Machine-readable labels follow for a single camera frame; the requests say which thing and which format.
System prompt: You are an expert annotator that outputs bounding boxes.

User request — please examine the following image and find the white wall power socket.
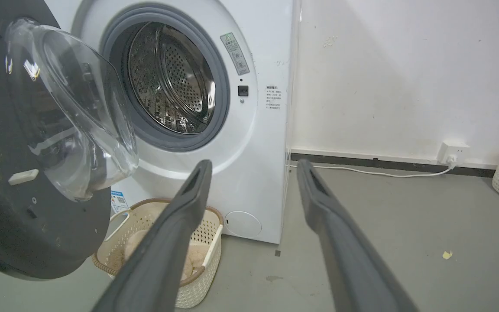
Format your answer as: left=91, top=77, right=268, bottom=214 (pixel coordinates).
left=437, top=140, right=471, bottom=166

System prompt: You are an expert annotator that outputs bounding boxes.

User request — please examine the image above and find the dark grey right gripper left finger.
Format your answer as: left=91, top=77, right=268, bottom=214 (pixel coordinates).
left=91, top=159, right=213, bottom=312

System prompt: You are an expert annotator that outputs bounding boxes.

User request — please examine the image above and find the white front-load washing machine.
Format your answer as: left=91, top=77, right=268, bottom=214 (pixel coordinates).
left=44, top=0, right=302, bottom=244

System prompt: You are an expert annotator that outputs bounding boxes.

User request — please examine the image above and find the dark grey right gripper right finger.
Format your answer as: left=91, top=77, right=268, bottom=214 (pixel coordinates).
left=296, top=159, right=420, bottom=312

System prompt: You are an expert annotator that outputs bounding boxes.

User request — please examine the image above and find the cream woven laundry basket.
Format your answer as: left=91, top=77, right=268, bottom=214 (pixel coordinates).
left=92, top=198, right=224, bottom=309

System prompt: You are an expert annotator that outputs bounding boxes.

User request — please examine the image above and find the beige cloth in basket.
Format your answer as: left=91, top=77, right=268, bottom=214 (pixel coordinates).
left=123, top=229, right=208, bottom=281

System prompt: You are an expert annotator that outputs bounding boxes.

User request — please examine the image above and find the round black washing machine door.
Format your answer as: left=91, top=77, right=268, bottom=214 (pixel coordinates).
left=0, top=0, right=139, bottom=280

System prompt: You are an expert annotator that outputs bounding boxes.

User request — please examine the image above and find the white power cable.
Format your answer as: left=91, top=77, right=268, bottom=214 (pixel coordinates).
left=289, top=159, right=457, bottom=179

